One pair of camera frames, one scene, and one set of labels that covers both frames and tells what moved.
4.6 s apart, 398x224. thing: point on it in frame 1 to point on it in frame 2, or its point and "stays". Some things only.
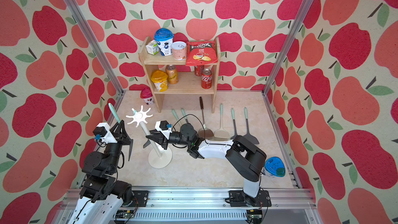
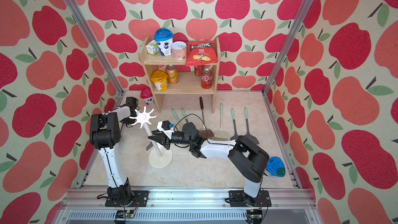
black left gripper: [121, 138] to [131, 122]
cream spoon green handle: [221, 133] stays
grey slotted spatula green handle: [248, 136] stays
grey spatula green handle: [183, 112] stays
